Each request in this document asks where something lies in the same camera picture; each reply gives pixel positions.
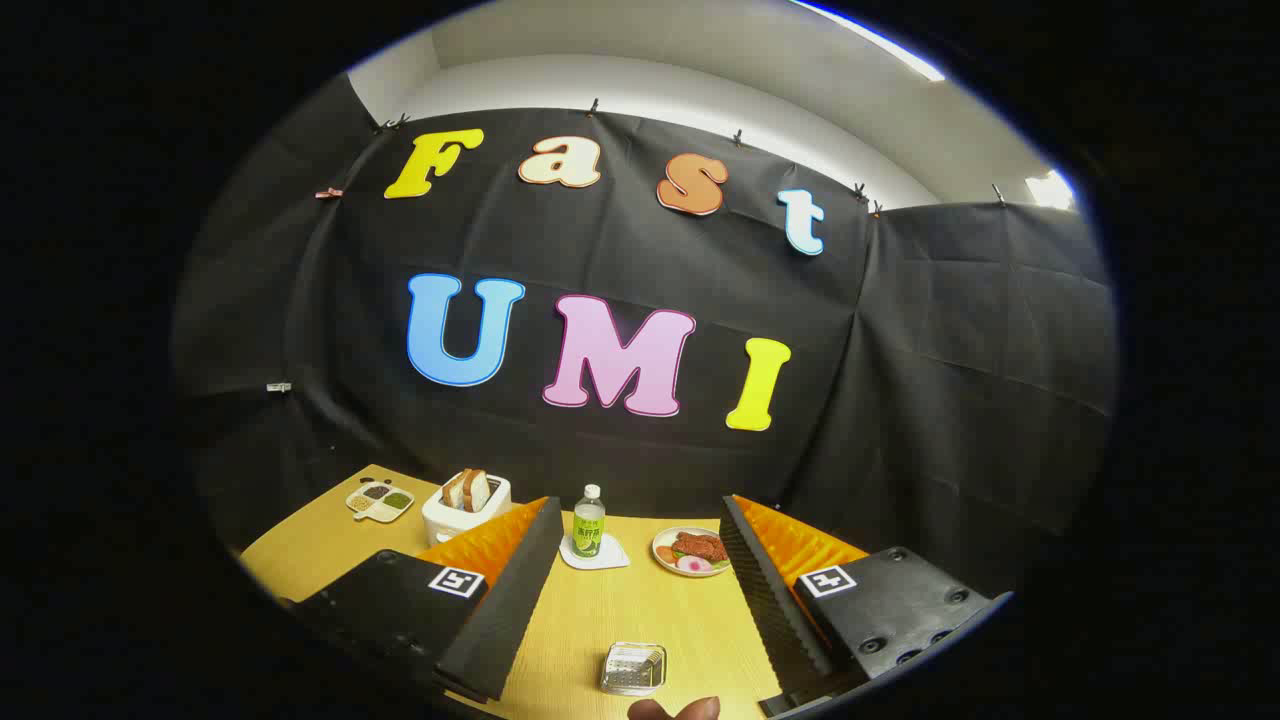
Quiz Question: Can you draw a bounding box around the white square coaster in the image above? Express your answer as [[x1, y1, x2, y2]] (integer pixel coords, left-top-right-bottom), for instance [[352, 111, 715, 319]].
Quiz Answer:
[[559, 533, 631, 571]]

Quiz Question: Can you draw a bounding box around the white plate of food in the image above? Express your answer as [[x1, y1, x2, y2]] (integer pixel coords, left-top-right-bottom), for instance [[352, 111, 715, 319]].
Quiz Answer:
[[651, 527, 733, 578]]

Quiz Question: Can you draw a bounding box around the divided white condiment dish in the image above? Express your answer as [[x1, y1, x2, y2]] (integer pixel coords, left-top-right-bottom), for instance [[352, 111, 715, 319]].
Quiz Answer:
[[346, 482, 415, 523]]

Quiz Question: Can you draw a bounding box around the perforated metal drainer basket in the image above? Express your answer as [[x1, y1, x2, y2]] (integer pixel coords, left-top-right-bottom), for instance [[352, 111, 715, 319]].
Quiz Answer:
[[600, 642, 668, 697]]

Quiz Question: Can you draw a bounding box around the white toaster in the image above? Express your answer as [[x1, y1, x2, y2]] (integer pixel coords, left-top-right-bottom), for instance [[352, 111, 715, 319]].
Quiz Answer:
[[421, 470, 513, 546]]

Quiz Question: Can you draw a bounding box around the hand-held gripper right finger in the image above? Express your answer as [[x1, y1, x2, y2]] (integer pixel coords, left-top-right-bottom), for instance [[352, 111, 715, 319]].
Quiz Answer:
[[718, 493, 1015, 719]]

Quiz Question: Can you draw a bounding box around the green label drink bottle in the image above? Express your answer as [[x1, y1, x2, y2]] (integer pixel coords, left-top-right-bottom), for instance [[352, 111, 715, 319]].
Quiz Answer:
[[572, 484, 607, 559]]

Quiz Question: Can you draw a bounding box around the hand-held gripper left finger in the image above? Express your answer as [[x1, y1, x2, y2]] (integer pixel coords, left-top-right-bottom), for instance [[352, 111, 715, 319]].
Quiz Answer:
[[290, 495, 566, 704]]

